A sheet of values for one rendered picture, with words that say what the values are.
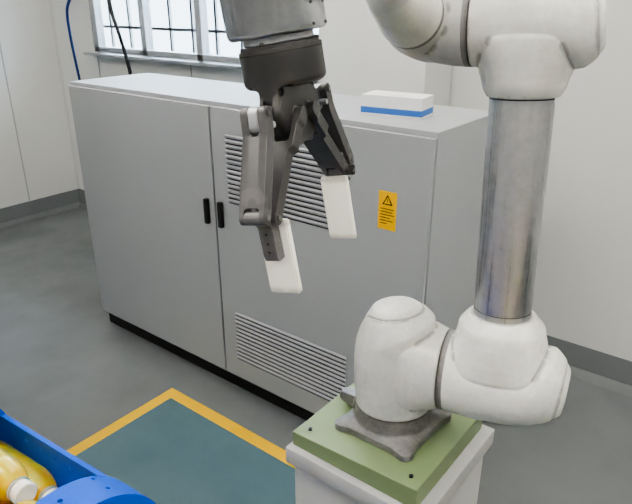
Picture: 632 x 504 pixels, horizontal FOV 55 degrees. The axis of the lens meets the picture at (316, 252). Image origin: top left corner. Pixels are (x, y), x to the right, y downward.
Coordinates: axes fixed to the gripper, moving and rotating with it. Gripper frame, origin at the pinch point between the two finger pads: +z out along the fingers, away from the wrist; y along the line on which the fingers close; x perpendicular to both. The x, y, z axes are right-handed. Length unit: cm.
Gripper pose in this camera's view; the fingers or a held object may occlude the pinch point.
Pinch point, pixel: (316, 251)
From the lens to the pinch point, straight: 60.8
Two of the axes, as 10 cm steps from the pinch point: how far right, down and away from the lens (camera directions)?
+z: 1.6, 9.2, 3.4
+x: -8.9, -0.1, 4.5
